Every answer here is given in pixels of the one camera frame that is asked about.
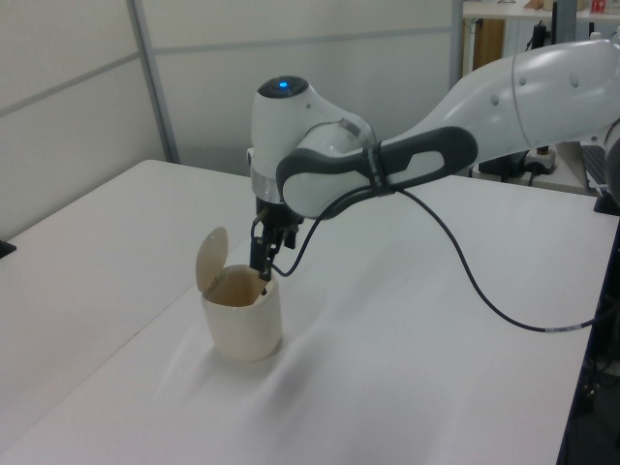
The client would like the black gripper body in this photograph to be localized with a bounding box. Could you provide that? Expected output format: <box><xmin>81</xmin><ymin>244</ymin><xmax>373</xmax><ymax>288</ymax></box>
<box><xmin>254</xmin><ymin>195</ymin><xmax>306</xmax><ymax>230</ymax></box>

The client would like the small white lidded bin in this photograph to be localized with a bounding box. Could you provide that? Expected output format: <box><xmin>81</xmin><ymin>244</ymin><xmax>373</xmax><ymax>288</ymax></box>
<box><xmin>195</xmin><ymin>225</ymin><xmax>284</xmax><ymax>363</ymax></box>

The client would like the black box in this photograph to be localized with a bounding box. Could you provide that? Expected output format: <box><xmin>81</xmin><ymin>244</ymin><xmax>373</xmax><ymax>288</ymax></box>
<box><xmin>477</xmin><ymin>149</ymin><xmax>532</xmax><ymax>184</ymax></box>

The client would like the wooden desk panel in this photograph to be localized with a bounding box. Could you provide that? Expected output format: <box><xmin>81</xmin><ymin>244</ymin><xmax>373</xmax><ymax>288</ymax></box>
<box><xmin>472</xmin><ymin>17</ymin><xmax>506</xmax><ymax>74</ymax></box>

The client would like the grey laptop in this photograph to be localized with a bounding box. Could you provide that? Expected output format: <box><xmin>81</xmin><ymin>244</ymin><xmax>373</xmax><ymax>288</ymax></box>
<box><xmin>579</xmin><ymin>143</ymin><xmax>609</xmax><ymax>191</ymax></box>

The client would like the black cable strap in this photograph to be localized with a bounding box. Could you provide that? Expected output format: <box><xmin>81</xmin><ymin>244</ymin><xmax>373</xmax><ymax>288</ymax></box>
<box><xmin>361</xmin><ymin>141</ymin><xmax>394</xmax><ymax>199</ymax></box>

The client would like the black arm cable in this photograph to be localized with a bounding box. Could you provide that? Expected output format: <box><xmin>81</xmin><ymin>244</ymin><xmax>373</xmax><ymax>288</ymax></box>
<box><xmin>268</xmin><ymin>186</ymin><xmax>607</xmax><ymax>336</ymax></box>

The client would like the grey partition post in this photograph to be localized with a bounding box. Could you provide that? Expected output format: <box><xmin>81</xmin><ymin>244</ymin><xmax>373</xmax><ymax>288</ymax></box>
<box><xmin>449</xmin><ymin>0</ymin><xmax>468</xmax><ymax>93</ymax></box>
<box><xmin>128</xmin><ymin>0</ymin><xmax>182</xmax><ymax>165</ymax></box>

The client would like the dark vertical stand frame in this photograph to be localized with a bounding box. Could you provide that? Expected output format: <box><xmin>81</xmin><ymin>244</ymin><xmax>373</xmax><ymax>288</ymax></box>
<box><xmin>555</xmin><ymin>212</ymin><xmax>620</xmax><ymax>465</ymax></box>

